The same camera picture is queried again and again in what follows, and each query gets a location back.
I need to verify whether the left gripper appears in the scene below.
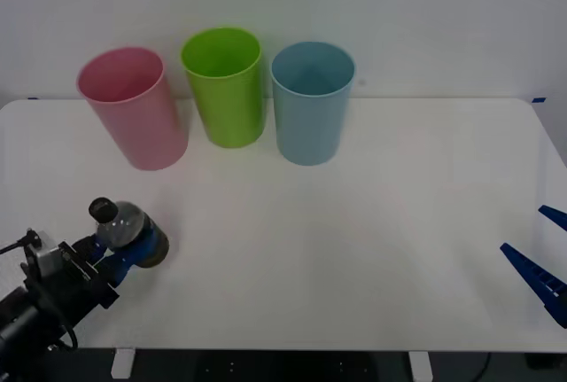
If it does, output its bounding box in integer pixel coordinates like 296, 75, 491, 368
22, 234, 154, 328

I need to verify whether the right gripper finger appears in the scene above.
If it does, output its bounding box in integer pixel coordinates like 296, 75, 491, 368
537, 204, 567, 231
499, 242, 567, 329

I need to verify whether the pale blue plastic bin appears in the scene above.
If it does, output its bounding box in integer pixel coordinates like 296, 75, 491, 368
269, 41, 356, 167

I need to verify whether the dark plastic bottle black cap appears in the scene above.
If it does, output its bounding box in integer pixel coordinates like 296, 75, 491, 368
88, 197, 171, 269

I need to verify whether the white table bracket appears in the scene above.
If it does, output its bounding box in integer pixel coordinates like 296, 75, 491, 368
408, 350, 434, 382
110, 348, 136, 379

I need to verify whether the yellow-green plastic bin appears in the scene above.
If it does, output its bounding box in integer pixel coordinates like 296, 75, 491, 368
180, 27, 263, 149

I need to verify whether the pink plastic bin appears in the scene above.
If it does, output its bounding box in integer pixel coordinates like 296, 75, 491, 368
75, 46, 190, 172

